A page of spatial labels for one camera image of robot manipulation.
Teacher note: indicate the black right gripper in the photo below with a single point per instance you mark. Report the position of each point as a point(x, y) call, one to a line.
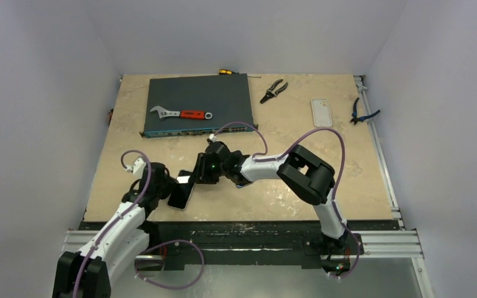
point(201, 168)

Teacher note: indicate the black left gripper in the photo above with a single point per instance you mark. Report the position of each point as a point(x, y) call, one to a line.
point(171, 184)

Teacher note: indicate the phone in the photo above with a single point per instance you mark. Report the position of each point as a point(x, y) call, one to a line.
point(181, 193)
point(321, 113)

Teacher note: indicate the blue smartphone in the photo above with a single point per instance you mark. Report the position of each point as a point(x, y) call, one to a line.
point(243, 185)

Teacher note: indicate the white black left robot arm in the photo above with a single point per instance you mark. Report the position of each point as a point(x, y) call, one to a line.
point(93, 269)

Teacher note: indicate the yellow black screwdriver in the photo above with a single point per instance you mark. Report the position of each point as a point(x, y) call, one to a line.
point(230, 72)

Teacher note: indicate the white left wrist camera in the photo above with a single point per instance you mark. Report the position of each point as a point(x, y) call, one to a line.
point(137, 168)

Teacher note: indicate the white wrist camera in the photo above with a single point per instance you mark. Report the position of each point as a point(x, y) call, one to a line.
point(137, 168)
point(212, 139)

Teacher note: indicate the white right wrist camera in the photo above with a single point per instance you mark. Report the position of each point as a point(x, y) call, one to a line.
point(212, 139)

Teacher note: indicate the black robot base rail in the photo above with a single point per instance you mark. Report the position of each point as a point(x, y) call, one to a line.
point(260, 243)

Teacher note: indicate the red handled adjustable wrench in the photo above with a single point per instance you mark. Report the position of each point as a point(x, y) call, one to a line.
point(184, 114)

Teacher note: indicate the black grey wire stripper pliers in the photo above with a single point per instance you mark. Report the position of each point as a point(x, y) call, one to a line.
point(274, 90)

